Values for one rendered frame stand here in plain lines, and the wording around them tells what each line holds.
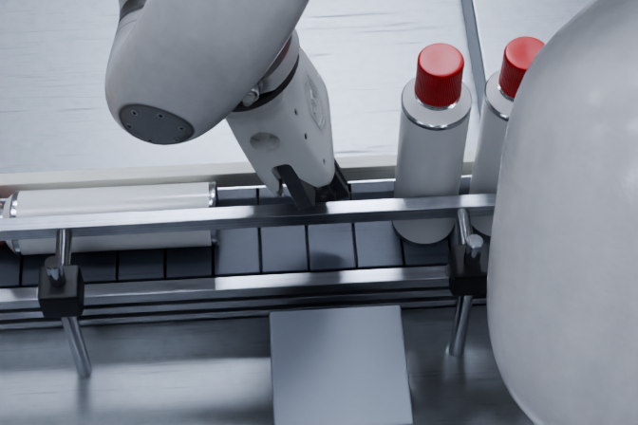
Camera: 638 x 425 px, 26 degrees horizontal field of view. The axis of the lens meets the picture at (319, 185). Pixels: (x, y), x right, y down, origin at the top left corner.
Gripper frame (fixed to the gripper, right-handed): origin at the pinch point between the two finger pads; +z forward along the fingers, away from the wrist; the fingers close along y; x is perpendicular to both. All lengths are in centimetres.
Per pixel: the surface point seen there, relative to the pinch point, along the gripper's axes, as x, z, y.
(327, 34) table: 1.9, 11.4, 25.0
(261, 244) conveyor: 6.9, 4.3, -1.6
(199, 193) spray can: 9.4, -2.2, 0.2
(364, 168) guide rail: -2.4, 4.1, 3.1
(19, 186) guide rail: 23.9, -5.3, 3.2
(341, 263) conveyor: 0.9, 6.4, -3.8
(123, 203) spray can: 15.0, -4.2, -0.4
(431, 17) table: -7.7, 14.9, 26.5
